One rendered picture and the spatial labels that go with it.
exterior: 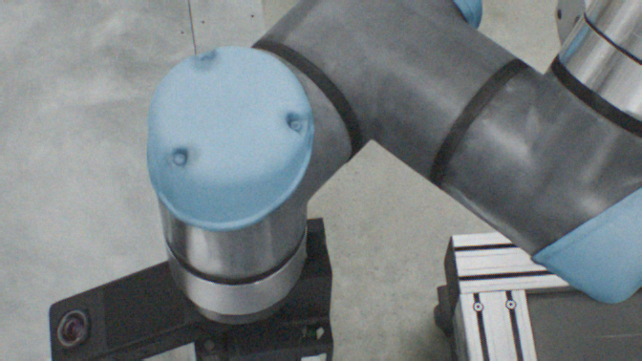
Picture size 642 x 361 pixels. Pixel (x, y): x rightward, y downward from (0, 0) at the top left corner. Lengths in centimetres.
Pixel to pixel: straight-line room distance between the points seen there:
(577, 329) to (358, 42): 123
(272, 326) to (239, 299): 9
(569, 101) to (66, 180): 70
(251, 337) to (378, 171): 138
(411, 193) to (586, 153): 152
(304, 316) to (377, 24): 21
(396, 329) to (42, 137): 90
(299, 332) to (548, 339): 107
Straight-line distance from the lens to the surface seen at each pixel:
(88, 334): 77
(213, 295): 67
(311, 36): 62
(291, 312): 75
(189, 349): 104
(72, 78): 127
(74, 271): 117
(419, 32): 63
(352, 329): 200
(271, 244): 63
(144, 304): 75
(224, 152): 57
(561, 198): 60
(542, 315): 182
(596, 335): 182
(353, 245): 206
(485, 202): 62
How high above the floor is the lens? 186
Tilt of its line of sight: 62 degrees down
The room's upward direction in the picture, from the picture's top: 3 degrees clockwise
